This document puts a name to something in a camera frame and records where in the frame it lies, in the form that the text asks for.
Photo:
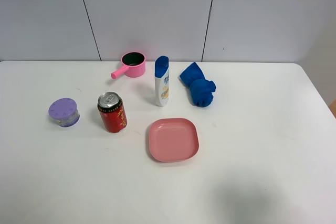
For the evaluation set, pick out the red drink can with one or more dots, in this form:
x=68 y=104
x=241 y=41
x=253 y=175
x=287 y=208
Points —
x=112 y=112

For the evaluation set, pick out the white blue shampoo bottle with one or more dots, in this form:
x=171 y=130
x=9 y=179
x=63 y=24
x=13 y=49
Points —
x=161 y=76

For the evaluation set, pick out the blue rolled towel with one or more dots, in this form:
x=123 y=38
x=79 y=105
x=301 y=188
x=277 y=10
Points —
x=201 y=90

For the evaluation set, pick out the pink square plate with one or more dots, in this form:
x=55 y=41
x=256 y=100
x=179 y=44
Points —
x=173 y=140

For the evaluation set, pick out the pink toy saucepan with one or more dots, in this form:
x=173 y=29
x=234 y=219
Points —
x=133 y=65

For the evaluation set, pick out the purple lidded round container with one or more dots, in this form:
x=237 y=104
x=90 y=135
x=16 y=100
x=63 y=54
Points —
x=64 y=112

